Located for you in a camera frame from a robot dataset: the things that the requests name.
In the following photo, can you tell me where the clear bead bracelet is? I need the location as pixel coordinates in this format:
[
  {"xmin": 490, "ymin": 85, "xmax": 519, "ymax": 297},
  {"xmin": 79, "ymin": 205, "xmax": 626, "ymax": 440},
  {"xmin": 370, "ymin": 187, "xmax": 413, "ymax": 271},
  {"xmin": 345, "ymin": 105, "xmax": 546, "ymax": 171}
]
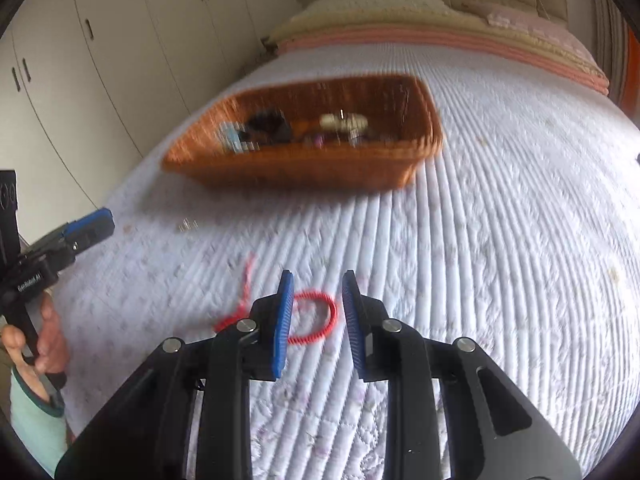
[{"xmin": 319, "ymin": 112, "xmax": 369, "ymax": 134}]

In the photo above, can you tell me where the person's left hand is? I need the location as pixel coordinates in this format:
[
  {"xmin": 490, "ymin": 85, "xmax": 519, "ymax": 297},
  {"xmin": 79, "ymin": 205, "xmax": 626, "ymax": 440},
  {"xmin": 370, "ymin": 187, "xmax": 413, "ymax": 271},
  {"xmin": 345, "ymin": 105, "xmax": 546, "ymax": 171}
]
[{"xmin": 0, "ymin": 292, "xmax": 71, "ymax": 403}]

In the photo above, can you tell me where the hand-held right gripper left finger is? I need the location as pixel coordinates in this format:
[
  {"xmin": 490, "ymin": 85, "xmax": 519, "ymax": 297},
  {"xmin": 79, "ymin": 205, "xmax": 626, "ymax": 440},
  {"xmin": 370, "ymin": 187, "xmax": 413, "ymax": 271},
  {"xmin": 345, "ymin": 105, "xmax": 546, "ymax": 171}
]
[{"xmin": 55, "ymin": 270, "xmax": 296, "ymax": 480}]

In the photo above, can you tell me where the person's left forearm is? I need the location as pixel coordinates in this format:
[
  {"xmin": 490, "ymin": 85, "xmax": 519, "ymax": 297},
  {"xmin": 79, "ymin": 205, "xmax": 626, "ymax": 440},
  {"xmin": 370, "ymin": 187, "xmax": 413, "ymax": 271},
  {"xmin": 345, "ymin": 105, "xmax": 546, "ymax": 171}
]
[{"xmin": 9, "ymin": 365, "xmax": 69, "ymax": 478}]

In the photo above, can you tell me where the folded salmon blanket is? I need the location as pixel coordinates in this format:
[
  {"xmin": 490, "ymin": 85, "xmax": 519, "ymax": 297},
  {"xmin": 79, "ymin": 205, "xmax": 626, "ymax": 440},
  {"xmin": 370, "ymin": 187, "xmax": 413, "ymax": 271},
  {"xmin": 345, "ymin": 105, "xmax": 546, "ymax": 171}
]
[{"xmin": 276, "ymin": 27, "xmax": 611, "ymax": 97}]

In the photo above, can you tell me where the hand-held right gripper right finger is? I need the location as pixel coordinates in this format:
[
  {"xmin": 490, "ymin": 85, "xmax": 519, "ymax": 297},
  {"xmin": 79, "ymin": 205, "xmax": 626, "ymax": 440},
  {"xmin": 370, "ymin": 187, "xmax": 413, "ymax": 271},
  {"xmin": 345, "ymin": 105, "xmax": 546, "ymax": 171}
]
[{"xmin": 341, "ymin": 270, "xmax": 583, "ymax": 480}]

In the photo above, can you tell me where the brown wicker basket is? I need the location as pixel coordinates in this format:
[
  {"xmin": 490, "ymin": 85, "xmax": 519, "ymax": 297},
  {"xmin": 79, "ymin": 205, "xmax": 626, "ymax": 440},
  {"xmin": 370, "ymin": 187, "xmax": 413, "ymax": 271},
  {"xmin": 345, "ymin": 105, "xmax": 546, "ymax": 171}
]
[{"xmin": 161, "ymin": 74, "xmax": 445, "ymax": 192}]

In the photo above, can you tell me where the light blue hair clip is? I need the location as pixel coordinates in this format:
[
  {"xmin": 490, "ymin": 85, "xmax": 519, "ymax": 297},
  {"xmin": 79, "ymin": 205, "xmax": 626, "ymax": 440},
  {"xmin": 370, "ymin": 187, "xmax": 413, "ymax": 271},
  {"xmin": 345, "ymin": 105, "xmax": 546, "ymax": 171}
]
[{"xmin": 220, "ymin": 122, "xmax": 244, "ymax": 154}]

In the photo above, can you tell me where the grey and orange curtain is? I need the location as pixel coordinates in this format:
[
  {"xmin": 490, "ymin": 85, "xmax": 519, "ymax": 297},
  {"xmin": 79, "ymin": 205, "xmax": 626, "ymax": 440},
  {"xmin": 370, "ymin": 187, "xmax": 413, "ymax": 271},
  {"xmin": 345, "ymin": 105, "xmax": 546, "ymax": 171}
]
[{"xmin": 585, "ymin": 0, "xmax": 640, "ymax": 122}]

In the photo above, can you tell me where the cream floral pillow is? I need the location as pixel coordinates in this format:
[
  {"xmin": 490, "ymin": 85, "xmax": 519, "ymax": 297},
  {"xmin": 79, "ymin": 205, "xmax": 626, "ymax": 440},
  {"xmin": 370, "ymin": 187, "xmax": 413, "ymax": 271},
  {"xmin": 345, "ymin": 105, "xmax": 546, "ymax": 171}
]
[{"xmin": 300, "ymin": 0, "xmax": 453, "ymax": 20}]

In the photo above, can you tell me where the pink pillow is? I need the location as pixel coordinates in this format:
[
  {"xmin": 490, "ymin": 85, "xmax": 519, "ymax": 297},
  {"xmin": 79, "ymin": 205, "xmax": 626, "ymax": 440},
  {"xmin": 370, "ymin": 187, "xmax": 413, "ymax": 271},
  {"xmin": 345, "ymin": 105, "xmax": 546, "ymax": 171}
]
[{"xmin": 467, "ymin": 0, "xmax": 597, "ymax": 62}]

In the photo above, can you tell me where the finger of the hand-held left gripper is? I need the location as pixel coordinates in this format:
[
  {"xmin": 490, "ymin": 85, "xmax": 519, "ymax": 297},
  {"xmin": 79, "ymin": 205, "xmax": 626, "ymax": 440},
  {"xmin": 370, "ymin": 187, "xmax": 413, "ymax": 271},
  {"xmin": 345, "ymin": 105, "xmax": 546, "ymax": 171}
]
[
  {"xmin": 59, "ymin": 207, "xmax": 114, "ymax": 240},
  {"xmin": 70, "ymin": 225, "xmax": 116, "ymax": 257}
]

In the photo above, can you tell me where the red cord bracelet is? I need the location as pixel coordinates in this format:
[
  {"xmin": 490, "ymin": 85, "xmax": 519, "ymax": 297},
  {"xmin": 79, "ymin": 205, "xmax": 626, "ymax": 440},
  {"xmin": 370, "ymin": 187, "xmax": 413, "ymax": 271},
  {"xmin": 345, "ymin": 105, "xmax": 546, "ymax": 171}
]
[{"xmin": 214, "ymin": 255, "xmax": 339, "ymax": 347}]

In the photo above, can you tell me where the folded yellow blanket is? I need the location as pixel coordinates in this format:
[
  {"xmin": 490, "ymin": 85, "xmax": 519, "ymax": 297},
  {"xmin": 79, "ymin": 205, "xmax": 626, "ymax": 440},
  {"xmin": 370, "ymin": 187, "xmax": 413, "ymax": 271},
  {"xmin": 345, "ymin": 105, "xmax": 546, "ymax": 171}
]
[{"xmin": 267, "ymin": 7, "xmax": 608, "ymax": 82}]

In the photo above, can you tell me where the black wrist watch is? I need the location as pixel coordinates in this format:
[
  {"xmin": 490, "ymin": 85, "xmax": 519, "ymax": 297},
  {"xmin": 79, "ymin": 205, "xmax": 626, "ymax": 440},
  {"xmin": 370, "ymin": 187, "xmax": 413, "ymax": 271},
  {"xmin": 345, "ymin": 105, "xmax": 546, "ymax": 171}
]
[{"xmin": 244, "ymin": 109, "xmax": 294, "ymax": 144}]

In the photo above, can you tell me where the white built-in wardrobe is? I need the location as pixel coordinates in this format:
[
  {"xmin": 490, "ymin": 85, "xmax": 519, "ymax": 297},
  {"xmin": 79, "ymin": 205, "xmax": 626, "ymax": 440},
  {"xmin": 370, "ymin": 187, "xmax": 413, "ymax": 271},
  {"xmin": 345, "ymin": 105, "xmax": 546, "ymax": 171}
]
[{"xmin": 0, "ymin": 0, "xmax": 303, "ymax": 216}]

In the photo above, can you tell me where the white quilted bed cover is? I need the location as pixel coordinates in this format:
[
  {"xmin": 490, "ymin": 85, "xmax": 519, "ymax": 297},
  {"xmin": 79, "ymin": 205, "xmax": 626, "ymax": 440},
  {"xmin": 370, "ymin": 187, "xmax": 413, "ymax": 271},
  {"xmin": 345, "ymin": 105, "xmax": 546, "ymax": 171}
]
[{"xmin": 50, "ymin": 42, "xmax": 640, "ymax": 480}]

